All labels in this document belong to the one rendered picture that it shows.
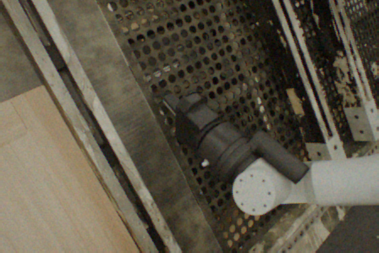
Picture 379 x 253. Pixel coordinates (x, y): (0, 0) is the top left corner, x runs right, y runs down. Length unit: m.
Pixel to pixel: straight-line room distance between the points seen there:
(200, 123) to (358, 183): 0.25
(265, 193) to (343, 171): 0.11
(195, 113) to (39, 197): 0.30
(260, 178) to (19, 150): 0.39
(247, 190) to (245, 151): 0.07
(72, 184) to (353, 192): 0.44
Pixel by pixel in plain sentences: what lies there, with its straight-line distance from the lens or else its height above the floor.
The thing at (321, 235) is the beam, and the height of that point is 0.84.
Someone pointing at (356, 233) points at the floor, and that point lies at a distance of 2.02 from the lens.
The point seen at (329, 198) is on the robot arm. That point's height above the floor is 1.28.
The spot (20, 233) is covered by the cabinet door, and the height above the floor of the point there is 1.17.
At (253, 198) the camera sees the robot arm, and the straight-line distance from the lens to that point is 0.45.
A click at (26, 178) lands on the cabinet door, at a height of 1.23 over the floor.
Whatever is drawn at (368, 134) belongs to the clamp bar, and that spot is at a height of 0.94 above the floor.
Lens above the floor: 1.64
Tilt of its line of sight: 45 degrees down
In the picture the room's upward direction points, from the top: straight up
